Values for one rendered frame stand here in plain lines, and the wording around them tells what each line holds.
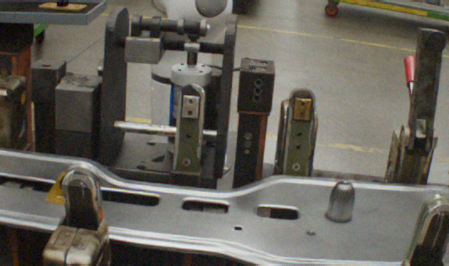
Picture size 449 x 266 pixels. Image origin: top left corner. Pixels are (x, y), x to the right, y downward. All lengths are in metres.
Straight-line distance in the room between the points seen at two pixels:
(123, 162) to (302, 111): 0.28
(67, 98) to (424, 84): 0.51
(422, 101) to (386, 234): 0.23
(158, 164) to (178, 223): 0.24
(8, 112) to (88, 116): 0.12
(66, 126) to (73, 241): 0.36
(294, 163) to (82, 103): 0.31
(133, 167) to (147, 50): 0.18
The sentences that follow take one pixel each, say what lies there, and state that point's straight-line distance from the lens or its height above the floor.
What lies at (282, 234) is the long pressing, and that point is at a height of 1.00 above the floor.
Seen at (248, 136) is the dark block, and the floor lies 1.02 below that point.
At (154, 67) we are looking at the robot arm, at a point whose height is 1.02.
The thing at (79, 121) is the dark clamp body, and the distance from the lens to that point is 0.94.
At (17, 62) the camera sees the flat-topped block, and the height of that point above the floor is 1.07.
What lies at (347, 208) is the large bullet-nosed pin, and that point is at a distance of 0.77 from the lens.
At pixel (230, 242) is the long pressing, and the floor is 1.00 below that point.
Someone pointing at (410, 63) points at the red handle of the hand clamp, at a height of 1.14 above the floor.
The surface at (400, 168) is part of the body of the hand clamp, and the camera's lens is 0.92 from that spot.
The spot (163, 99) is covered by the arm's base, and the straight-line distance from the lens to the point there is 1.25.
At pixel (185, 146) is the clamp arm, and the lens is 0.88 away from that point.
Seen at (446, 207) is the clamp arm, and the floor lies 1.11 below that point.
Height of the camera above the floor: 1.37
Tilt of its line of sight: 21 degrees down
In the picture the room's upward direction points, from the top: 5 degrees clockwise
